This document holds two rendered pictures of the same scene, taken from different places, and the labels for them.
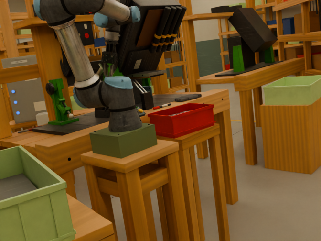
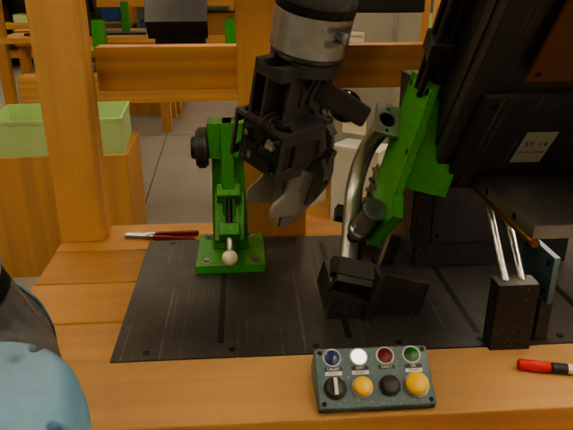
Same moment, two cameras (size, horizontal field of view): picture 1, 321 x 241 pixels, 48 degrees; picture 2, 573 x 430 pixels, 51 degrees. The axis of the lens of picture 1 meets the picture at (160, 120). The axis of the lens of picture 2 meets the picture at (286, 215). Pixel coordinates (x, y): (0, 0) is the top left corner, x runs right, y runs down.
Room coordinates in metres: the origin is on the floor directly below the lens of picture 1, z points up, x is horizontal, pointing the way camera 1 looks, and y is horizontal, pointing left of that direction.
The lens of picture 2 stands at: (1.48, -0.18, 1.41)
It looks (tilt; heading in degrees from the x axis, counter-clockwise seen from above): 22 degrees down; 41
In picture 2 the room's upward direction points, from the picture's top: straight up
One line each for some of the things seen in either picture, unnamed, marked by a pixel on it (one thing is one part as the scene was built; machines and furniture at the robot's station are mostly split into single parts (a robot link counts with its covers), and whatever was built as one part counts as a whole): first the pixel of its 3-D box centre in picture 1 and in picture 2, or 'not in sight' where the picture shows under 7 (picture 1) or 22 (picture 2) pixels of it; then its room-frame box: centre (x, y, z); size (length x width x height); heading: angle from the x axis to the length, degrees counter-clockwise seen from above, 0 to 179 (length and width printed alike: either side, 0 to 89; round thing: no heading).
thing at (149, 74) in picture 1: (136, 75); (525, 183); (2.37, 0.11, 1.11); 0.39 x 0.16 x 0.03; 45
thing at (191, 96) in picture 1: (187, 97); not in sight; (2.44, -0.20, 0.91); 0.20 x 0.11 x 0.03; 124
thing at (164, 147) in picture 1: (129, 152); not in sight; (1.58, 0.16, 0.83); 0.32 x 0.32 x 0.04; 43
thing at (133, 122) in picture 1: (123, 116); not in sight; (1.58, 0.16, 0.99); 0.15 x 0.15 x 0.10
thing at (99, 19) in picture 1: (107, 19); not in sight; (1.83, 0.19, 1.44); 0.11 x 0.11 x 0.08; 69
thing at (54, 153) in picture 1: (153, 122); (496, 418); (2.19, 0.04, 0.82); 1.50 x 0.14 x 0.15; 135
